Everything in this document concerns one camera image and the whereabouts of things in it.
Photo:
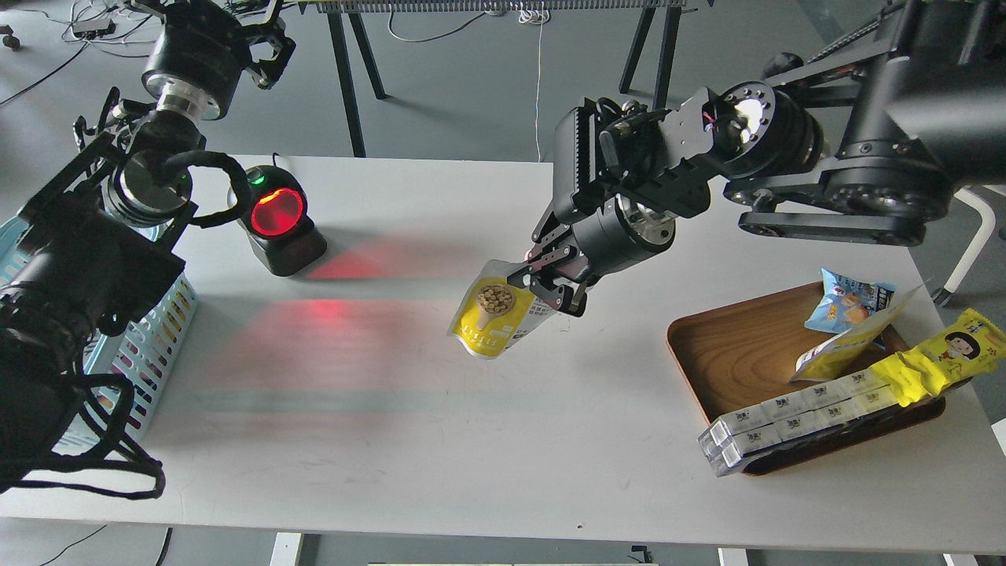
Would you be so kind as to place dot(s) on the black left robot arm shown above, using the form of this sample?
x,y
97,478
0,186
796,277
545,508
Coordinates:
x,y
99,240

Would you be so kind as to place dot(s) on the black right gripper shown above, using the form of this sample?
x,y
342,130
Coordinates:
x,y
622,176

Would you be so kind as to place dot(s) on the brown wooden tray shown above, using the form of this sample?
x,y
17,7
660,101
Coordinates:
x,y
741,354

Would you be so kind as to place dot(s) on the yellow cartoon snack pack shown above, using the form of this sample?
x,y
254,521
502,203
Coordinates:
x,y
971,346

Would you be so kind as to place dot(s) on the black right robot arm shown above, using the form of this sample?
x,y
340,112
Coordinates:
x,y
866,142

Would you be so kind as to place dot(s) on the light blue plastic basket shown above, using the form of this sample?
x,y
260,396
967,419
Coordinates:
x,y
146,352

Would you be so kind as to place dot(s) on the black barcode scanner red window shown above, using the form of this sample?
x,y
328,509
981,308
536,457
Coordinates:
x,y
279,229

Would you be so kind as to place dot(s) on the clear wrapped box row upper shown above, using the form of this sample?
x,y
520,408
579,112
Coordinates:
x,y
843,387

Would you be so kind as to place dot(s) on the yellow white snack pouch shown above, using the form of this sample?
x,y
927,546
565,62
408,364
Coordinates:
x,y
829,359

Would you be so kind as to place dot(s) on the black power adapter floor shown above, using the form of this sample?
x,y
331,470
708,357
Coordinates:
x,y
93,28

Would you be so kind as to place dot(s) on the blue snack bag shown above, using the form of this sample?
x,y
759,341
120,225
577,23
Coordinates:
x,y
846,302

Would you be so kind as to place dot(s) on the background black leg table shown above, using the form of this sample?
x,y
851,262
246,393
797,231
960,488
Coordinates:
x,y
466,86

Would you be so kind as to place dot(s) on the yellow nut snack pouch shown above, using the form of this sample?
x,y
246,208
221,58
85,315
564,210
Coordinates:
x,y
494,314

